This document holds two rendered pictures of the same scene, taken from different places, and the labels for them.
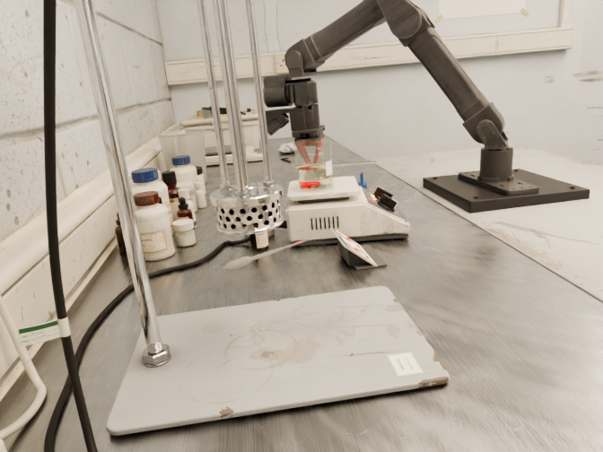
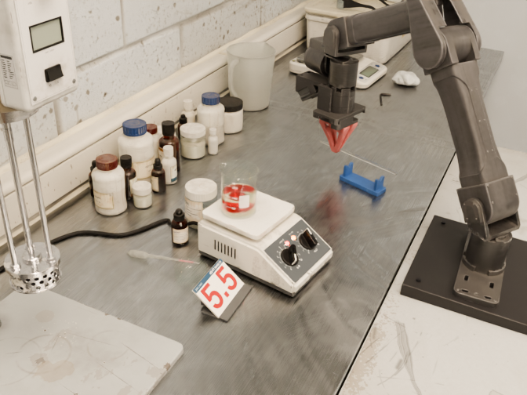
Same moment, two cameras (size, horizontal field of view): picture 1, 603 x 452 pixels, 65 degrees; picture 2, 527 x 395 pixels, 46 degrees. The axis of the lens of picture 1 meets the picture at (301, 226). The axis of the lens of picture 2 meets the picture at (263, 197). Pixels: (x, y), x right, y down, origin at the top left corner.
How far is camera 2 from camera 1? 64 cm
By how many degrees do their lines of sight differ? 31
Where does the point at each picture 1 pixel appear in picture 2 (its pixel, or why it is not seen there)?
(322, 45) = (360, 31)
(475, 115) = (470, 187)
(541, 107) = not seen: outside the picture
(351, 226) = (245, 262)
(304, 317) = (97, 342)
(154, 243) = (103, 201)
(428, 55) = (446, 96)
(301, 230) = (206, 244)
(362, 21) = (397, 23)
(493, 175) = (470, 260)
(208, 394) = not seen: outside the picture
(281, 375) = (26, 382)
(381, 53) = not seen: outside the picture
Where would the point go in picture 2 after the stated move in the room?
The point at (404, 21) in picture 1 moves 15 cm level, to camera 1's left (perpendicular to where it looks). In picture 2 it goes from (427, 48) to (341, 30)
